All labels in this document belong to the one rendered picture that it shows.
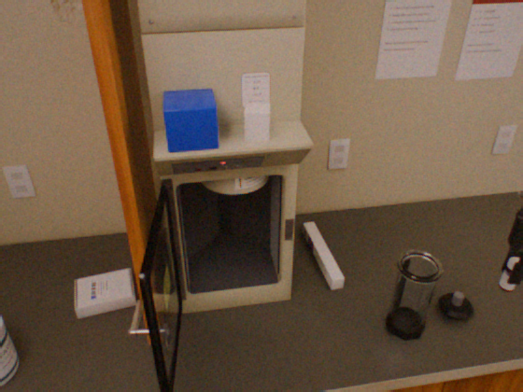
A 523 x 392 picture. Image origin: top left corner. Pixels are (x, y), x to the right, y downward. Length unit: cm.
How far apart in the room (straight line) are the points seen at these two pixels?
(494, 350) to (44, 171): 139
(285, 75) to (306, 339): 69
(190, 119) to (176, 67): 13
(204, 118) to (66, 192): 84
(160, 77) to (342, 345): 81
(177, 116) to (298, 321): 70
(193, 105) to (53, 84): 66
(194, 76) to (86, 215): 85
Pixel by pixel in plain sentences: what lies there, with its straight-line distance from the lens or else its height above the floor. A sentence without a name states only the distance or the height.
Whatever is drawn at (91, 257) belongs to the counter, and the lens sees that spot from 162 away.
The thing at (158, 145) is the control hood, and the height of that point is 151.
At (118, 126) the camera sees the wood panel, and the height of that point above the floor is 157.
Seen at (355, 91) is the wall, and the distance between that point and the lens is 158.
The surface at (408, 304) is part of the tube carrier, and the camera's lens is 127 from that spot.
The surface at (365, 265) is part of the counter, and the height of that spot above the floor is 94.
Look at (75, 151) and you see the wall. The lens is 157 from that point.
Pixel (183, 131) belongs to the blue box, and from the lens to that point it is 92.
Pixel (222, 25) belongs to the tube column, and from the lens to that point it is 97.
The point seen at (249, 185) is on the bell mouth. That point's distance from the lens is 115.
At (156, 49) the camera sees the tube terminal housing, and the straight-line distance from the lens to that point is 97.
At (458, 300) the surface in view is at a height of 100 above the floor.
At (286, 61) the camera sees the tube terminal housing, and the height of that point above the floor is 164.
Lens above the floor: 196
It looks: 33 degrees down
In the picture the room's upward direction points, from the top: straight up
